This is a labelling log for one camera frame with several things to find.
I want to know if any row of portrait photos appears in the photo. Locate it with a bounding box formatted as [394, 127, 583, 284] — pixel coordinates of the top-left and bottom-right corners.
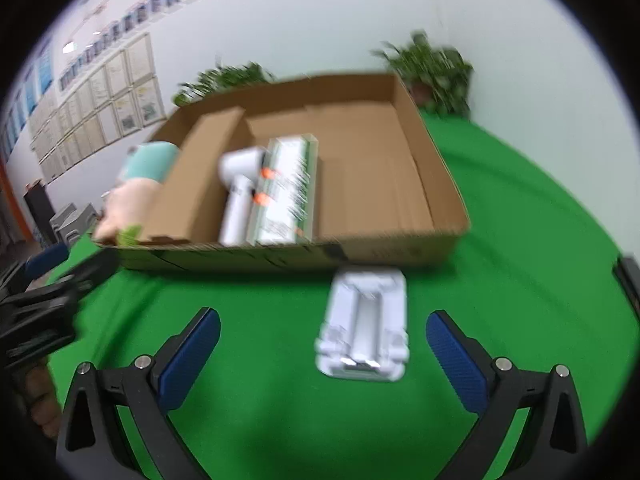
[57, 0, 266, 91]

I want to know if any person's left hand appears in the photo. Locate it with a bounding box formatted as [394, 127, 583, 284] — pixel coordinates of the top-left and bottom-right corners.
[21, 359, 65, 441]

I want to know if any white plastic tray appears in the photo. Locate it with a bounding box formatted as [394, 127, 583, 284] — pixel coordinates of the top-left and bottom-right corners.
[314, 266, 410, 381]

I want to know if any wall of framed certificates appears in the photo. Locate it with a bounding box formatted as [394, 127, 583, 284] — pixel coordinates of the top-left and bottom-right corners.
[27, 32, 166, 186]

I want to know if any group of blue wall posters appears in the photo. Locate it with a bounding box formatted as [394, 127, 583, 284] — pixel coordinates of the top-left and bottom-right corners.
[0, 42, 56, 156]

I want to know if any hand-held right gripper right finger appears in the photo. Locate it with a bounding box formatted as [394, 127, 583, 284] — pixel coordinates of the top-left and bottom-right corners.
[426, 310, 588, 480]

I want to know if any brown cardboard box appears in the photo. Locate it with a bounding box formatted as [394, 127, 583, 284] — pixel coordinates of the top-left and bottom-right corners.
[92, 74, 472, 273]

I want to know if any green and white medicine box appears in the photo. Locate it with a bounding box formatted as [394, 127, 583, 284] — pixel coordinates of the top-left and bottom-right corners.
[247, 134, 321, 246]

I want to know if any white handheld lint remover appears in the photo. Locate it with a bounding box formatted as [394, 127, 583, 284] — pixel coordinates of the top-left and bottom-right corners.
[217, 146, 268, 247]

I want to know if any pink pig plush toy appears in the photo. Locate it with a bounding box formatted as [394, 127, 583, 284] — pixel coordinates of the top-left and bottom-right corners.
[92, 141, 180, 247]

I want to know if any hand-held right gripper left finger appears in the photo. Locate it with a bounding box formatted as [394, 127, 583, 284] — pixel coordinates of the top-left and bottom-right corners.
[55, 306, 222, 480]

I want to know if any green potted plant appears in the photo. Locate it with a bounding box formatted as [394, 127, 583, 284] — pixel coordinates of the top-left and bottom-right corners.
[172, 62, 276, 107]
[370, 30, 475, 120]

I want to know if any green table cloth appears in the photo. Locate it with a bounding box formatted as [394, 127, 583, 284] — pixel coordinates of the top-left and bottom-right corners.
[47, 110, 640, 480]

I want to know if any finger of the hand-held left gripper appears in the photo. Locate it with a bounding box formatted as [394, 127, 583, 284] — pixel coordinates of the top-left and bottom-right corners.
[54, 248, 121, 304]
[24, 241, 72, 279]

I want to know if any grey armchair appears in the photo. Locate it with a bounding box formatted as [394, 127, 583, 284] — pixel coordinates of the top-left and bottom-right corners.
[50, 220, 88, 248]
[55, 202, 98, 233]

